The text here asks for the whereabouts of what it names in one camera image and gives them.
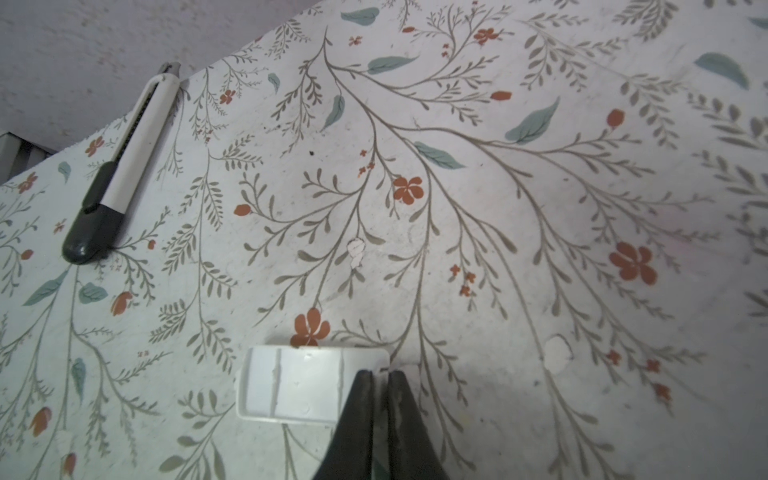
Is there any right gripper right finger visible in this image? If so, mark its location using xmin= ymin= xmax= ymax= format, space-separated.
xmin=386 ymin=371 xmax=449 ymax=480

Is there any white battery cover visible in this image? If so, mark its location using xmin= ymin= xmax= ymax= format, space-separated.
xmin=235 ymin=345 xmax=390 ymax=426

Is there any white black utility knife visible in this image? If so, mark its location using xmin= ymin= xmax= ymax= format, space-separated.
xmin=62 ymin=62 xmax=180 ymax=265

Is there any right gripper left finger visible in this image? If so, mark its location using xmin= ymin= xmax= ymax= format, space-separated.
xmin=313 ymin=370 xmax=376 ymax=480

